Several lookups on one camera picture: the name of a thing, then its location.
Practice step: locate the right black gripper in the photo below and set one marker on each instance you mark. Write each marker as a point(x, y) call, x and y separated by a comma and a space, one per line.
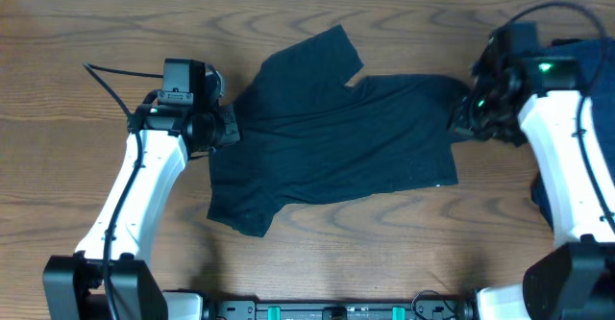
point(458, 123)

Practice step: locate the blue garment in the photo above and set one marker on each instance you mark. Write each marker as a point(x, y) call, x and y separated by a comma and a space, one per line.
point(587, 52)

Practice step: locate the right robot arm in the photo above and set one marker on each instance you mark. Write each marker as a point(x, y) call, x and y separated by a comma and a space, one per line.
point(524, 95)

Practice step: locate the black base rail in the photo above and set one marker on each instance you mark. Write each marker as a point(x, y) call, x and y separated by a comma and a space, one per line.
point(336, 311)

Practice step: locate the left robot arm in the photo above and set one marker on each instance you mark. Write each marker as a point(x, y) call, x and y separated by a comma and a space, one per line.
point(109, 274)

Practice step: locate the dark teal t-shirt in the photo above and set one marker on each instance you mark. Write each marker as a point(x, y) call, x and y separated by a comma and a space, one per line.
point(314, 131)

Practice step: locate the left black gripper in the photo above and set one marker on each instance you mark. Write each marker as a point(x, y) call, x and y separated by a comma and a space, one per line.
point(229, 113)

